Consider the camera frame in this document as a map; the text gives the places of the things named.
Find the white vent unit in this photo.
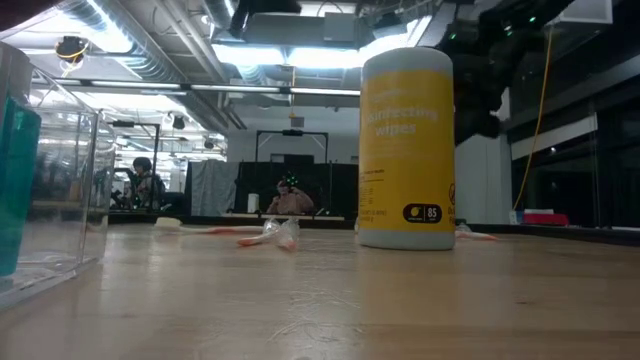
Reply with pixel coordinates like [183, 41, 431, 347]
[547, 0, 614, 26]

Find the black partition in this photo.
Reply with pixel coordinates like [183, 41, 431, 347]
[234, 161, 360, 219]

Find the grey cloth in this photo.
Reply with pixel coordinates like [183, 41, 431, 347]
[191, 159, 240, 217]

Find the yellow cable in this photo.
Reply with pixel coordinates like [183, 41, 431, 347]
[513, 22, 557, 212]

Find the bright ceiling light panel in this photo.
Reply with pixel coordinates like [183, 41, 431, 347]
[212, 14, 431, 71]

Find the black ceiling fixture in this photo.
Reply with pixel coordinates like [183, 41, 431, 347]
[53, 34, 92, 65]

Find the ceiling light strip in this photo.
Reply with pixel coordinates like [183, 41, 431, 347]
[59, 79, 361, 99]

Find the yellow disinfecting wipes canister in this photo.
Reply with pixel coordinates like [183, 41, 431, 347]
[357, 47, 457, 252]

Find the red box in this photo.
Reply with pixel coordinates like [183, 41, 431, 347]
[521, 212, 570, 227]

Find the silver ventilation duct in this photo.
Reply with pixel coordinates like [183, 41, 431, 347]
[202, 0, 241, 30]

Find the clear acrylic organizer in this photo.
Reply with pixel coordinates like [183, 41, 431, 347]
[0, 42, 117, 311]

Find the teal mouthwash bottle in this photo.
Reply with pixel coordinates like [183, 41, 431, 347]
[0, 97, 42, 277]

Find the person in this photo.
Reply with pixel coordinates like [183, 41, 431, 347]
[265, 172, 316, 216]
[112, 156, 169, 211]

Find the grey ceiling box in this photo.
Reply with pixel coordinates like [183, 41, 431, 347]
[322, 11, 358, 44]

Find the unwrapped orange white toothbrush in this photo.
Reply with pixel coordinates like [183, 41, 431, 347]
[153, 216, 265, 236]

